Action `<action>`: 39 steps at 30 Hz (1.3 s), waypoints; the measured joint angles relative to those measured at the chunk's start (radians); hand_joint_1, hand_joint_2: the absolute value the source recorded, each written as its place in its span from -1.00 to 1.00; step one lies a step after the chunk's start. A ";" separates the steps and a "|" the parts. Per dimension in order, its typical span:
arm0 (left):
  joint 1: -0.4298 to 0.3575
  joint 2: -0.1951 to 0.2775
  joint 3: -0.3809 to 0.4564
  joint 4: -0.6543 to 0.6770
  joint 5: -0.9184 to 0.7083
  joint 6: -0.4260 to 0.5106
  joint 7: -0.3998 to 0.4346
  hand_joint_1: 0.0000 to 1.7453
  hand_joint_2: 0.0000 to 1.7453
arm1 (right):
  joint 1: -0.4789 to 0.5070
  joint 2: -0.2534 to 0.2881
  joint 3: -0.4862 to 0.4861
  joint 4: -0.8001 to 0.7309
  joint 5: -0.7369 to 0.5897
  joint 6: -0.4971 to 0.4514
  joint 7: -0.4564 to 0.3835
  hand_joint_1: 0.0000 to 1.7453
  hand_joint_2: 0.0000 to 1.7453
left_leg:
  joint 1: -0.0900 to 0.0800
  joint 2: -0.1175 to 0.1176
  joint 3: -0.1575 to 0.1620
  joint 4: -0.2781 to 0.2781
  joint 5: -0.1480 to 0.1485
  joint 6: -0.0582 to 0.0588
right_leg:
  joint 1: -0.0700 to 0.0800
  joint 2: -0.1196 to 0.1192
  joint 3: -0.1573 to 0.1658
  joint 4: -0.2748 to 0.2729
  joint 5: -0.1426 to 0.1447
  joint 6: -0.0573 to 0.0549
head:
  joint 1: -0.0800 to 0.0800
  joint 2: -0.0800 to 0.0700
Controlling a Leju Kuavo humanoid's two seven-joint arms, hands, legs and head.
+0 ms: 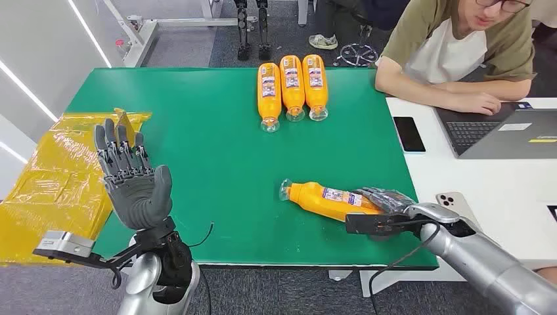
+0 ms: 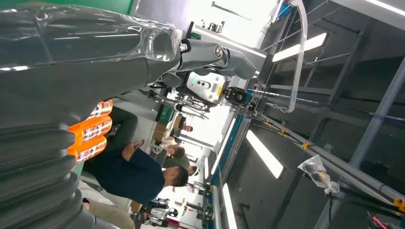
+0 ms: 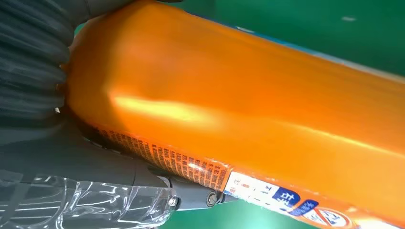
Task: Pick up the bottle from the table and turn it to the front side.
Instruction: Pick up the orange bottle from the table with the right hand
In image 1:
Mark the yellow film wrapped cardboard box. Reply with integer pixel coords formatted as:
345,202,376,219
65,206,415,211
0,108,153,267

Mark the person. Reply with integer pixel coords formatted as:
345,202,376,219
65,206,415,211
307,0,410,51
374,0,538,117

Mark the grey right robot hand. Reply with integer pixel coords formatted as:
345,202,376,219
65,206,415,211
353,186,417,215

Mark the thin black wire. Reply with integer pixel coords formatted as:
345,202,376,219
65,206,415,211
189,222,215,249

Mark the beige smartphone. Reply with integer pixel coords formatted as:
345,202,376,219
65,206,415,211
435,192,482,231

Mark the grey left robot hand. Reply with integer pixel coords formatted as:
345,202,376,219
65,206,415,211
93,118,175,232

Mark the chrome office chair base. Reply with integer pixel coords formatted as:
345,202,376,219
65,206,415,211
333,24,380,68

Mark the black robot leg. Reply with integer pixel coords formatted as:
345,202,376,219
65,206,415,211
234,0,252,62
256,0,272,61

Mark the black smartphone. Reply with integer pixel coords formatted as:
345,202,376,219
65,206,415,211
393,115,427,155

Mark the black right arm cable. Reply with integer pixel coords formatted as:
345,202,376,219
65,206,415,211
368,219,441,311

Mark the grey laptop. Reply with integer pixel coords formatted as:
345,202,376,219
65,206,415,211
435,101,557,160

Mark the person's leg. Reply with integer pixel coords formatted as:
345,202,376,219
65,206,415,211
535,266,557,286

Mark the white metal stand frame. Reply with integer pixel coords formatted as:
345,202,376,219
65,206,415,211
102,0,258,69

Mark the orange bottle clear cap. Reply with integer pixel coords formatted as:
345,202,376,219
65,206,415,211
301,54,329,122
279,54,306,123
256,62,283,133

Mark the orange detergent bottle blue label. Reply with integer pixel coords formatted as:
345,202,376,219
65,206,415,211
278,178,386,223

